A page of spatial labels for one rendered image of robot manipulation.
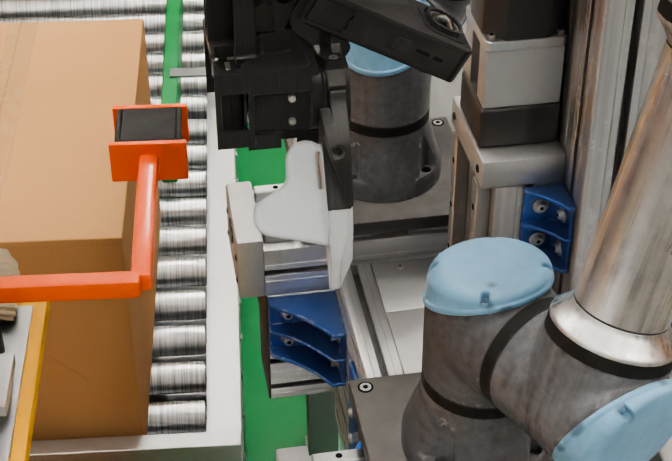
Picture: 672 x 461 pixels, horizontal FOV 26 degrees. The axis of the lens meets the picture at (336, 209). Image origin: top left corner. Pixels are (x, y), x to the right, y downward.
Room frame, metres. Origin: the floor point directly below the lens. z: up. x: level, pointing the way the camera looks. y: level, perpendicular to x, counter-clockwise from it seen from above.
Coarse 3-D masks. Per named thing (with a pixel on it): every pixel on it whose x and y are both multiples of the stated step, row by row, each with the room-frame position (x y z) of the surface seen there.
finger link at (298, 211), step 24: (312, 144) 0.73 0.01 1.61; (288, 168) 0.73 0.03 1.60; (312, 168) 0.73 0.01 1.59; (288, 192) 0.72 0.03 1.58; (312, 192) 0.72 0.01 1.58; (264, 216) 0.71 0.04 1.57; (288, 216) 0.71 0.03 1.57; (312, 216) 0.71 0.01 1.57; (336, 216) 0.71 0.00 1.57; (312, 240) 0.70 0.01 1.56; (336, 240) 0.70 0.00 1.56; (336, 264) 0.70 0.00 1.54; (336, 288) 0.70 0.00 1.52
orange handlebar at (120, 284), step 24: (144, 168) 1.32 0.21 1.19; (144, 192) 1.27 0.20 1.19; (144, 216) 1.23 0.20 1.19; (144, 240) 1.19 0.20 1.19; (144, 264) 1.15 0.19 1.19; (0, 288) 1.11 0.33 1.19; (24, 288) 1.11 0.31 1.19; (48, 288) 1.12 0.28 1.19; (72, 288) 1.12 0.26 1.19; (96, 288) 1.12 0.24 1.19; (120, 288) 1.12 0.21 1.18; (144, 288) 1.13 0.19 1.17
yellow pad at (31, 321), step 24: (24, 312) 1.21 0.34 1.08; (48, 312) 1.23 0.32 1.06; (0, 336) 1.15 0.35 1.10; (24, 336) 1.17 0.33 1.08; (24, 360) 1.14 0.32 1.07; (24, 384) 1.10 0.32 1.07; (24, 408) 1.07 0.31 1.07; (0, 432) 1.03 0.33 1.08; (24, 432) 1.04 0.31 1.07; (0, 456) 1.00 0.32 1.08; (24, 456) 1.00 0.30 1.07
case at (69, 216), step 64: (0, 64) 1.96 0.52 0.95; (64, 64) 1.96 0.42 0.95; (128, 64) 1.96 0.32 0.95; (0, 128) 1.78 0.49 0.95; (64, 128) 1.78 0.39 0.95; (0, 192) 1.62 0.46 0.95; (64, 192) 1.62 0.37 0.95; (128, 192) 1.64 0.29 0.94; (64, 256) 1.51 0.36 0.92; (128, 256) 1.56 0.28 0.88; (64, 320) 1.51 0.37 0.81; (128, 320) 1.52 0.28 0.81; (64, 384) 1.51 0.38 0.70; (128, 384) 1.52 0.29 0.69
